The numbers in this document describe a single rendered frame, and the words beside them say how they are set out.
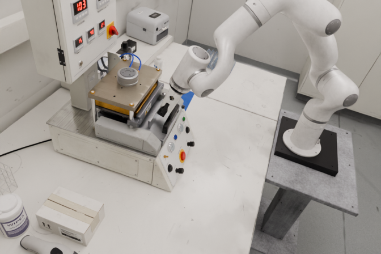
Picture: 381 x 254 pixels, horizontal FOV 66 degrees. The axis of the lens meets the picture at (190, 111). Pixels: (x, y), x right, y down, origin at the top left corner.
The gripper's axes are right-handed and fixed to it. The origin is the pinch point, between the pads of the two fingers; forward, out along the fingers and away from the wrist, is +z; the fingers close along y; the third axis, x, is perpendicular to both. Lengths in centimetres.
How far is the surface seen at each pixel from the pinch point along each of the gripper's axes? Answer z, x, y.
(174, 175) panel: 17.5, -18.5, -10.6
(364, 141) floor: 42, -180, 155
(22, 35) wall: 10, 65, 5
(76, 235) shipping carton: 22, 3, -48
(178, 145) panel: 12.8, -13.8, 0.2
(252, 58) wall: 74, -61, 236
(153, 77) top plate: -6.9, 10.1, 6.7
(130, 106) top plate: -6.7, 10.4, -13.5
